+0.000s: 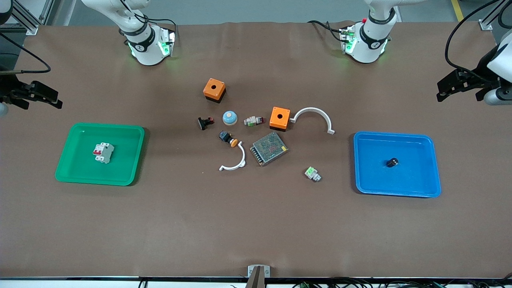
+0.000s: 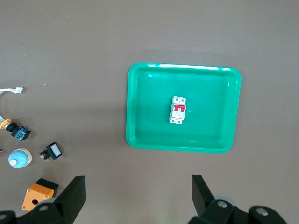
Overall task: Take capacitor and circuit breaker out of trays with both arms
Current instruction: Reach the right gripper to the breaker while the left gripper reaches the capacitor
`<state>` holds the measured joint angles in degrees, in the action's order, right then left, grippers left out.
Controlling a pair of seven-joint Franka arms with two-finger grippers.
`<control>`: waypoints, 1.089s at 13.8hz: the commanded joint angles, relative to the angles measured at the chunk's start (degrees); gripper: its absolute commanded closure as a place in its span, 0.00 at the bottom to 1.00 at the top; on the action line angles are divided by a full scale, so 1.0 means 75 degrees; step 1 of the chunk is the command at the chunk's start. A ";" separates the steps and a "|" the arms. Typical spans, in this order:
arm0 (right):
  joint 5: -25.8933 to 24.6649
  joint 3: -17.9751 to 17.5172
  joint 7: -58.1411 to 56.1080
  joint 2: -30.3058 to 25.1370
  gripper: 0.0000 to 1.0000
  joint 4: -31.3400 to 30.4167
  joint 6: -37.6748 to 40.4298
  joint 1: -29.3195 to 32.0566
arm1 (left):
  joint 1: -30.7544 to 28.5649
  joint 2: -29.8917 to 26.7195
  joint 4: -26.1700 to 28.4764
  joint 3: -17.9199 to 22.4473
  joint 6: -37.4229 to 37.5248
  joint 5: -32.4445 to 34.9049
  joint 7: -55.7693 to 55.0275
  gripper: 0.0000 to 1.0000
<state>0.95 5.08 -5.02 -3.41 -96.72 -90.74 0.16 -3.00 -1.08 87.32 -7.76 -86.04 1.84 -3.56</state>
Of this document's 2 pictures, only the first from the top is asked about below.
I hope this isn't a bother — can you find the black left arm base cable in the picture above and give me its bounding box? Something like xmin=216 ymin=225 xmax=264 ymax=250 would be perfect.
xmin=307 ymin=20 xmax=348 ymax=43

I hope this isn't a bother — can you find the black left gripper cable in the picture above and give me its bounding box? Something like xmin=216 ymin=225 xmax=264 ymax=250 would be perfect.
xmin=444 ymin=0 xmax=501 ymax=77

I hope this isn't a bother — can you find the large white curved bracket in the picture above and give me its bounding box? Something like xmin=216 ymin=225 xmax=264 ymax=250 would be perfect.
xmin=289 ymin=107 xmax=336 ymax=135

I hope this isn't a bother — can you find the metal table edge clamp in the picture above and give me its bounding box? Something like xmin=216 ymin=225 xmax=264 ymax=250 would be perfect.
xmin=245 ymin=264 xmax=271 ymax=288

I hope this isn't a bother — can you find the metal mesh power supply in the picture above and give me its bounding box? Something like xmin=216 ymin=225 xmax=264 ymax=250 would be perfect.
xmin=250 ymin=132 xmax=289 ymax=167

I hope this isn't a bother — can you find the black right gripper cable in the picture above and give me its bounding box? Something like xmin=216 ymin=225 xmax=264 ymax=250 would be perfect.
xmin=0 ymin=33 xmax=52 ymax=75

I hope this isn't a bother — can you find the small white curved bracket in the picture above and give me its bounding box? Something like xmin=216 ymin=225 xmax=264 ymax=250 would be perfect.
xmin=218 ymin=142 xmax=246 ymax=172

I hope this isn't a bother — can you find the black arm base cable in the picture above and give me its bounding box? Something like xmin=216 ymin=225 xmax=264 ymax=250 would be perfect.
xmin=307 ymin=20 xmax=348 ymax=43
xmin=119 ymin=0 xmax=178 ymax=40

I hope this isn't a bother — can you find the green white push button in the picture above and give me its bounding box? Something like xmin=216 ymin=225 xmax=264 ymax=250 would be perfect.
xmin=304 ymin=166 xmax=322 ymax=183

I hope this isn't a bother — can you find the black orange push button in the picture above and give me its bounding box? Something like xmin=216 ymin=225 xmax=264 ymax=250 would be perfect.
xmin=218 ymin=130 xmax=239 ymax=148

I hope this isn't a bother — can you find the aluminium frame profile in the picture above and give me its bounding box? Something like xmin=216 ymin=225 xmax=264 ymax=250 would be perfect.
xmin=11 ymin=0 xmax=39 ymax=36
xmin=479 ymin=0 xmax=505 ymax=31

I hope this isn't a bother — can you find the orange button box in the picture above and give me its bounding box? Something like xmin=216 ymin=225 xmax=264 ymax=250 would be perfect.
xmin=202 ymin=77 xmax=227 ymax=104
xmin=269 ymin=106 xmax=292 ymax=132

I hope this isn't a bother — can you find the blue plastic tray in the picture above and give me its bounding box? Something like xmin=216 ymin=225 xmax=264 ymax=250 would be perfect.
xmin=353 ymin=131 xmax=442 ymax=198

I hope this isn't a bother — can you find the white red circuit breaker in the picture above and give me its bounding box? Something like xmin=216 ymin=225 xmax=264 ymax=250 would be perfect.
xmin=92 ymin=142 xmax=115 ymax=164

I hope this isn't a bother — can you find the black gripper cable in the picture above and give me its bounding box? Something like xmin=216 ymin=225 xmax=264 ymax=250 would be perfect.
xmin=0 ymin=33 xmax=52 ymax=75
xmin=444 ymin=0 xmax=501 ymax=77

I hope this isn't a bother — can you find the black right arm base cable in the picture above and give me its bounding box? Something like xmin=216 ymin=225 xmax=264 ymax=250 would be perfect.
xmin=119 ymin=0 xmax=178 ymax=40

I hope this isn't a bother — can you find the green plastic tray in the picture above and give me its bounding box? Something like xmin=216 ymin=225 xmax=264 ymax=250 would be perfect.
xmin=55 ymin=122 xmax=145 ymax=187

